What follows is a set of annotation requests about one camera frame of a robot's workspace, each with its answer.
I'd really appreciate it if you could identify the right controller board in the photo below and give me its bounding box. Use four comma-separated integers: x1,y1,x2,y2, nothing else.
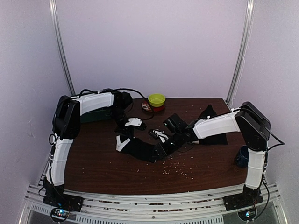
238,208,257,221

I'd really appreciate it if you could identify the dark blue mug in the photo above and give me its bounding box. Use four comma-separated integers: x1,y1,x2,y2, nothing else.
234,146,249,168

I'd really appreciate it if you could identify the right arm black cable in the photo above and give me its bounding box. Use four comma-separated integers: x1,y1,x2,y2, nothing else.
238,106,285,152

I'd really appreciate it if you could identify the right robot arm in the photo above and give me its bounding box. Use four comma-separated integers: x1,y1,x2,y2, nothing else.
149,102,271,206

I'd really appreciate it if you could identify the black underwear beige waistband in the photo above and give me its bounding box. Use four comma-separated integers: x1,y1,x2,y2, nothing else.
192,105,228,146

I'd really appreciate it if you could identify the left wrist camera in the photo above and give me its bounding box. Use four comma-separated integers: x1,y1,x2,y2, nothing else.
121,91,133,110

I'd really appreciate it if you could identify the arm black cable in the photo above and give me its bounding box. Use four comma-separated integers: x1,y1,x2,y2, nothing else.
238,106,285,152
78,88,156,121

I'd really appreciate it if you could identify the left controller board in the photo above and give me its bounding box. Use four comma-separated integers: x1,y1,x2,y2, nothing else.
50,208,70,223

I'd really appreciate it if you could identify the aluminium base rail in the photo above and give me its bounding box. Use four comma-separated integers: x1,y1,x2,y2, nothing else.
17,184,291,224

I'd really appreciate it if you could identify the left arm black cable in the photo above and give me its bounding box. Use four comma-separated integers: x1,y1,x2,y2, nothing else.
78,88,156,121

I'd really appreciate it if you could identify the aluminium frame post left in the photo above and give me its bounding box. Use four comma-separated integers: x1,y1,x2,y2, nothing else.
49,0,75,95

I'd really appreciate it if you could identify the lime green plastic bowl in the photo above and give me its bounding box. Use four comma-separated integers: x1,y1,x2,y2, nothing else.
148,94,166,107

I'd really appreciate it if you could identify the black underwear white trim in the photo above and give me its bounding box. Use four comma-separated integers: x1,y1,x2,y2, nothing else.
116,135,153,162

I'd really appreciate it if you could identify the controller board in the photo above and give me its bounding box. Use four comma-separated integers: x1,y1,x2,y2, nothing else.
238,208,257,221
50,208,70,223

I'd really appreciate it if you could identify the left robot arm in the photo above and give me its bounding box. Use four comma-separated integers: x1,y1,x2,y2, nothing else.
43,89,146,207

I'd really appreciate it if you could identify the aluminium frame post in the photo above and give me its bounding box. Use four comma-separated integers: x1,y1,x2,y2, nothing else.
49,0,75,95
226,0,255,107

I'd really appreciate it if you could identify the green plastic divider tray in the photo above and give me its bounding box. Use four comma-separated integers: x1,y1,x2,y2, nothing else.
80,107,112,123

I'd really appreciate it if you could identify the red floral plate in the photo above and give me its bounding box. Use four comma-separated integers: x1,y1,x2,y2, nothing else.
141,100,165,112

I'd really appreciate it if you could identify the aluminium frame post right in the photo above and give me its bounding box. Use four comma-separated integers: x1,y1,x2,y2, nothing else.
226,0,255,107

